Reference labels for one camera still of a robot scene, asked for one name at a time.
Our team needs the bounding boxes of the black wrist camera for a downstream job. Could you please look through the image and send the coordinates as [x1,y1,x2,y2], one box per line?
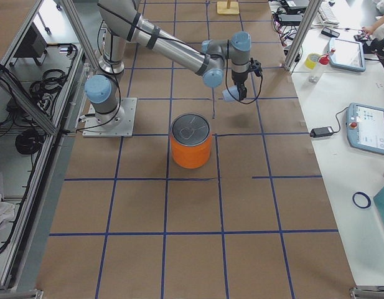
[250,59,263,77]

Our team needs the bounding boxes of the blue tape ring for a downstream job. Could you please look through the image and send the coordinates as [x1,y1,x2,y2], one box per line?
[352,192,372,209]

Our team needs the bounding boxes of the teach pendant near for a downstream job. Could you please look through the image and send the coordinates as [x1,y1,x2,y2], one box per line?
[346,103,384,155]

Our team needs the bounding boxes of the black coiled cables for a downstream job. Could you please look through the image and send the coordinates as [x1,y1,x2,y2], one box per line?
[29,69,70,103]

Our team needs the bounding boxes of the yellow tape roll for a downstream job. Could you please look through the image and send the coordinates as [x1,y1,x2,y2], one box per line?
[304,53,321,70]

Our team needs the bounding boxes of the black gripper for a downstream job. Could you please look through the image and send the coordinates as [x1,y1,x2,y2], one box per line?
[232,60,251,100]

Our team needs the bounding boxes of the teach pendant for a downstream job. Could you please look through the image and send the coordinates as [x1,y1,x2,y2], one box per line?
[346,103,384,155]
[327,37,366,72]

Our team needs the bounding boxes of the white crumpled cloth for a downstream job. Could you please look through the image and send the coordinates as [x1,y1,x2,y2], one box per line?
[0,173,17,240]

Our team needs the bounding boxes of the teach pendant far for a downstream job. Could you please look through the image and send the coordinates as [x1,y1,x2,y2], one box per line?
[327,37,366,72]

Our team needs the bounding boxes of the orange can with grey lid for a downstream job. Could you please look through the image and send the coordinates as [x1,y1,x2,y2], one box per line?
[170,113,212,169]

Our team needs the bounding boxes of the aluminium frame post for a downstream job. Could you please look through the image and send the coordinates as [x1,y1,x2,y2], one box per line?
[284,0,321,71]

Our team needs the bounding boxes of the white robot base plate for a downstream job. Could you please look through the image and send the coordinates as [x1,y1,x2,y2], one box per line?
[82,98,138,138]

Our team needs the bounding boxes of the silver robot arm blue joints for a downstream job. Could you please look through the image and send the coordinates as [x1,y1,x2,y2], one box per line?
[84,0,252,129]

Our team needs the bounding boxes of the white keyboard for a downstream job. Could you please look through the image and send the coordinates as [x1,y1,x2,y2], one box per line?
[317,1,339,27]

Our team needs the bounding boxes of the light blue cup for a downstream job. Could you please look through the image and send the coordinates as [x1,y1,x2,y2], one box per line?
[222,85,239,102]

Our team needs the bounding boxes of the black smartphone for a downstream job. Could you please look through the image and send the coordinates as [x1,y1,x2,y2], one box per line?
[321,27,340,38]

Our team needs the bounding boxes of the black power adapter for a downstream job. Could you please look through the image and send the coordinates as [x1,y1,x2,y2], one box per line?
[309,126,334,138]

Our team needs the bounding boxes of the person hand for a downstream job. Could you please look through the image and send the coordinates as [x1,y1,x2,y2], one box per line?
[361,26,375,35]

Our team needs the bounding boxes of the wooden mug tree stand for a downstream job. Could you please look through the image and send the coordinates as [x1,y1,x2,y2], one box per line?
[217,0,240,15]

